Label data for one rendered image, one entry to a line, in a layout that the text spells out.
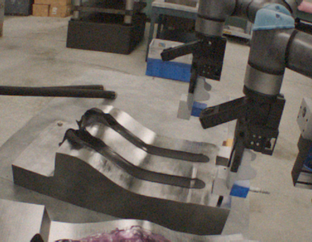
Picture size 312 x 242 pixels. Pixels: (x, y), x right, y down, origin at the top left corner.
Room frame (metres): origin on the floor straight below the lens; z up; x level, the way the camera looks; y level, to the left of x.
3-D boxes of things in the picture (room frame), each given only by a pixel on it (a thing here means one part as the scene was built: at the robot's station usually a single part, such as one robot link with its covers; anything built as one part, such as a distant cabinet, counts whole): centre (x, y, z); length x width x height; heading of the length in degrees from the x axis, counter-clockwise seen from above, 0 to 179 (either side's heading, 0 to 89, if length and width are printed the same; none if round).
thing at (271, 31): (0.60, -0.19, 1.22); 0.09 x 0.08 x 0.11; 50
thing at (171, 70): (3.95, -0.12, 0.11); 0.61 x 0.41 x 0.22; 86
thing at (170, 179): (0.68, 0.04, 0.92); 0.35 x 0.16 x 0.09; 82
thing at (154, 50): (3.95, -0.12, 0.28); 0.61 x 0.41 x 0.15; 86
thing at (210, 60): (0.90, -0.11, 1.09); 0.09 x 0.08 x 0.12; 82
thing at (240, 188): (0.60, -0.21, 0.90); 0.13 x 0.05 x 0.05; 82
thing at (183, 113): (0.90, -0.12, 0.93); 0.13 x 0.05 x 0.05; 82
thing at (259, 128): (0.60, -0.19, 1.06); 0.09 x 0.08 x 0.12; 82
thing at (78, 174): (0.70, 0.05, 0.87); 0.50 x 0.26 x 0.14; 82
